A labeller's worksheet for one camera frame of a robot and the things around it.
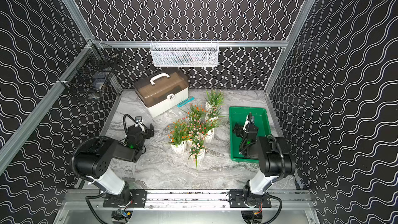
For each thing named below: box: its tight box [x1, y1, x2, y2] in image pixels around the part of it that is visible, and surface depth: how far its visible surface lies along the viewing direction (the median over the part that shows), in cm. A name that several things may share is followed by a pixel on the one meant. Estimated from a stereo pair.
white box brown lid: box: [133, 73, 190, 118], surface depth 100 cm
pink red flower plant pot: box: [195, 115, 221, 144], surface depth 91 cm
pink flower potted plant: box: [187, 138, 208, 169], surface depth 78 cm
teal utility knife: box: [176, 95, 196, 108], surface depth 115 cm
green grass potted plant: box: [204, 89, 225, 112], surface depth 102 cm
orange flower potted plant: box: [167, 116, 190, 154], surface depth 86 cm
